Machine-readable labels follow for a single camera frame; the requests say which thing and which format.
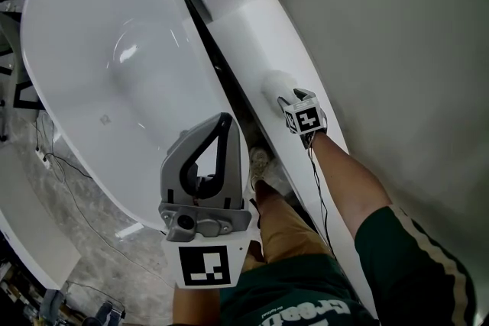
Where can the grey chair with black legs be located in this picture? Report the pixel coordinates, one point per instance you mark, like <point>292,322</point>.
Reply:
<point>8,42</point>

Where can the person's left forearm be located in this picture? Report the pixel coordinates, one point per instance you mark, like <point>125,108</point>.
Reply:
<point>195,307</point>

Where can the white platform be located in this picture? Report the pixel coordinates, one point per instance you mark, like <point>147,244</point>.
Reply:
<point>34,225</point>

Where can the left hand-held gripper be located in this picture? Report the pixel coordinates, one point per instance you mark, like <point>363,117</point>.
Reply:
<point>204,265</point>

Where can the grey roller blind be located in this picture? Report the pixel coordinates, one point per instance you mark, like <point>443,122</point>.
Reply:
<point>401,49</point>

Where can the person's right forearm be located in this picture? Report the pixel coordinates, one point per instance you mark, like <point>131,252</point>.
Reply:
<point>344,179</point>

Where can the white power strip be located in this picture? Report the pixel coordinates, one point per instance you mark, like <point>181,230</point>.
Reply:
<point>43,158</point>

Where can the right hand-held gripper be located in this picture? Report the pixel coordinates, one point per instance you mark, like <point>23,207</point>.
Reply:
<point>307,120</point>

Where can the white fluffy duster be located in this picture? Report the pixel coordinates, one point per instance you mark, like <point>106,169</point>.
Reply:
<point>277,86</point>

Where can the white bathtub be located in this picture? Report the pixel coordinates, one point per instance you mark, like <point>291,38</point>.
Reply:
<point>95,11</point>

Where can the white sneaker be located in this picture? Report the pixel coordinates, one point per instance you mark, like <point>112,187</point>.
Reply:
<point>260,160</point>

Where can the person's right leg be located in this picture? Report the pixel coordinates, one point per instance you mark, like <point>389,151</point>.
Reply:
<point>267,191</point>

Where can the person's dark green shirt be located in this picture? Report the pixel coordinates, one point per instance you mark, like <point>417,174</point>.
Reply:
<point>401,259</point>

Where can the person's khaki shorts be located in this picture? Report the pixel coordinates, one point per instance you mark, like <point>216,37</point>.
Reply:
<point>290,233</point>

